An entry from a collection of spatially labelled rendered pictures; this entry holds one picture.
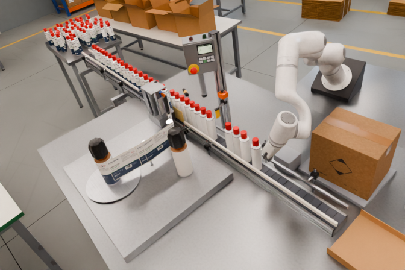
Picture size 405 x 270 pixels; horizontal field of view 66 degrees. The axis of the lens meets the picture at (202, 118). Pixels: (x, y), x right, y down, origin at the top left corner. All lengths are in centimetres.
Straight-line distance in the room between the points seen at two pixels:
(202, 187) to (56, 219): 176
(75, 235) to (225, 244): 167
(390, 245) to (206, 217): 79
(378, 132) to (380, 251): 50
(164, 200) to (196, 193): 17
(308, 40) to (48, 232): 252
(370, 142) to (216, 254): 83
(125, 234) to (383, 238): 113
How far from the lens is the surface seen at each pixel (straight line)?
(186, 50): 166
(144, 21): 401
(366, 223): 161
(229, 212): 159
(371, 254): 153
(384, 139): 157
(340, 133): 155
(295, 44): 141
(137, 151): 173
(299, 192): 160
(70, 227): 299
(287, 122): 129
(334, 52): 190
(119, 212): 168
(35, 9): 916
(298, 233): 153
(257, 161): 163
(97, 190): 182
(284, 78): 136
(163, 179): 174
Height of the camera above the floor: 213
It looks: 37 degrees down
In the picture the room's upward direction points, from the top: 11 degrees counter-clockwise
